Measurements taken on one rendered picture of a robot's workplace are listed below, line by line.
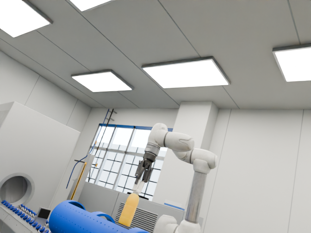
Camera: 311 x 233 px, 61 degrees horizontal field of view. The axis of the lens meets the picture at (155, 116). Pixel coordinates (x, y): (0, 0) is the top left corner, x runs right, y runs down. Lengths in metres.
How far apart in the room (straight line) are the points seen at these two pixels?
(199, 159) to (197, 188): 0.21
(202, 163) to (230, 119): 2.84
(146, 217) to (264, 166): 1.95
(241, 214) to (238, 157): 0.87
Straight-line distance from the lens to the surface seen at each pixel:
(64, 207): 2.18
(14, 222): 2.86
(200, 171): 2.08
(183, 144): 1.56
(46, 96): 6.82
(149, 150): 1.61
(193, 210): 2.11
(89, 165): 2.95
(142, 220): 3.52
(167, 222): 2.18
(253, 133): 4.59
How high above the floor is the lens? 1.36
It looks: 19 degrees up
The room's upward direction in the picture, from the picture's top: 18 degrees clockwise
